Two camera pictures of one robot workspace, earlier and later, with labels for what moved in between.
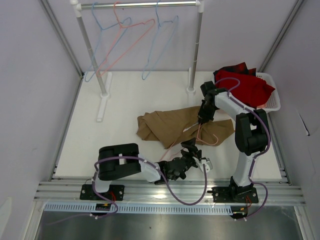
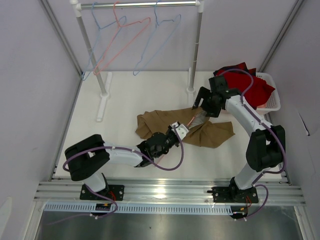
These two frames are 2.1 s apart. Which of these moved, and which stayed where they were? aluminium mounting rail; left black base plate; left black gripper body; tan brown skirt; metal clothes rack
Moved: left black gripper body
Stayed: metal clothes rack; aluminium mounting rail; left black base plate; tan brown skirt
